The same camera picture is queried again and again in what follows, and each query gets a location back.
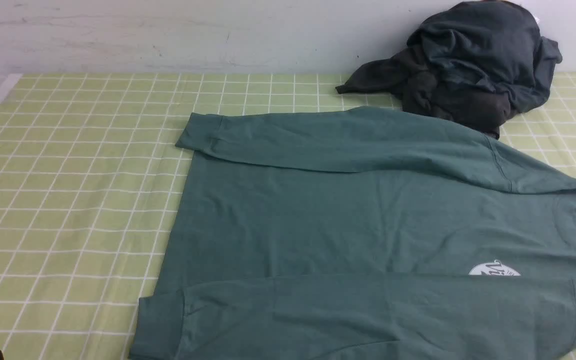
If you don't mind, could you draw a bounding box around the green long-sleeve top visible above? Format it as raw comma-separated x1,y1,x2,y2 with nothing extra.
128,106,576,360

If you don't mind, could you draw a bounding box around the green checkered tablecloth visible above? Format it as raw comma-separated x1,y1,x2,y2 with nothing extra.
0,73,576,360

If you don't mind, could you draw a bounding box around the dark grey crumpled garment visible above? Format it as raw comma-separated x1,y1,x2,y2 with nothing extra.
336,45,518,139

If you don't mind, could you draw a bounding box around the dark teal crumpled garment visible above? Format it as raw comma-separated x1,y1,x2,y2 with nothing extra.
406,0,563,113

